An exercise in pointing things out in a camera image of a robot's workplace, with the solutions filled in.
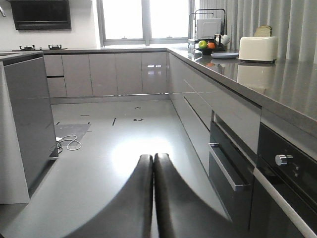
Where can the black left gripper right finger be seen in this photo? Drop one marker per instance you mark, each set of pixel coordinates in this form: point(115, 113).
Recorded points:
point(181, 213)

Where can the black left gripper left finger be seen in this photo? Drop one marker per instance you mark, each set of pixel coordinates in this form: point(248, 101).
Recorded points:
point(129, 213)

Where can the green apple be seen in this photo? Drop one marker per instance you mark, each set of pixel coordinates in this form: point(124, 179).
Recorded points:
point(202, 44)

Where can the black drawer appliance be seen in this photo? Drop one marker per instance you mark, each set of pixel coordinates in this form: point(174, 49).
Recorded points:
point(231, 174)

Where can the black built-in oven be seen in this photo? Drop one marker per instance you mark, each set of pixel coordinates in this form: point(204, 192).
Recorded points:
point(285, 190)

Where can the grey kitchen cabinets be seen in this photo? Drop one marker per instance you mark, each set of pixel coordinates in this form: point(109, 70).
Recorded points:
point(84, 78)

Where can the grey kitchen island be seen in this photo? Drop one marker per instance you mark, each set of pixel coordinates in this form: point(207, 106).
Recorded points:
point(27, 135)

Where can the blue-grey plate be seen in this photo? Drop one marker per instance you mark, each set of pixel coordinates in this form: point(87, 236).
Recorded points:
point(225, 55)

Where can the black fruit bowl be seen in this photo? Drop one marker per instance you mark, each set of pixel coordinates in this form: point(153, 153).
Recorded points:
point(208, 51)

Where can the orange fruit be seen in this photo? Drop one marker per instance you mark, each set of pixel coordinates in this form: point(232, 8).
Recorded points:
point(211, 45)

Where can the cream white toaster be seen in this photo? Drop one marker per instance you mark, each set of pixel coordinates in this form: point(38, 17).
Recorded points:
point(258, 48)

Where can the black dish rack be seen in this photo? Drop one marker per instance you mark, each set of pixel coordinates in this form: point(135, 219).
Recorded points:
point(208, 25)

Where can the bread slice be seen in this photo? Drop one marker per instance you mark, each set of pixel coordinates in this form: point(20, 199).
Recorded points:
point(263, 31)

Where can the black range hood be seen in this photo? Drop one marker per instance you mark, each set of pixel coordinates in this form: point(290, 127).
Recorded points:
point(41, 14)

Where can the window with grey frame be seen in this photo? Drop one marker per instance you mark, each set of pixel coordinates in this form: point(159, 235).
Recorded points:
point(143, 22)

